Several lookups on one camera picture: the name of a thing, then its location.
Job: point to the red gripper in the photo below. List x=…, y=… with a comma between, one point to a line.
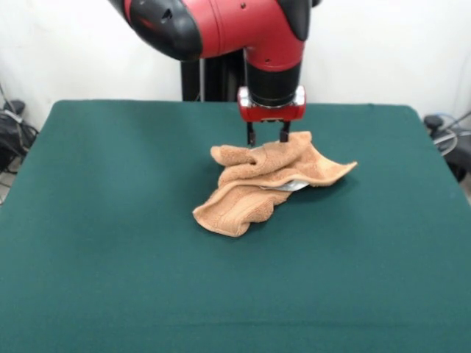
x=274, y=112

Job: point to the tan terry towel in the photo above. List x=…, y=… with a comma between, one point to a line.
x=235, y=213

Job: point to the dark green tablecloth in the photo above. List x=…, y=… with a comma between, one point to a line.
x=110, y=239

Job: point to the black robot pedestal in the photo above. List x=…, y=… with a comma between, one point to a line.
x=221, y=81

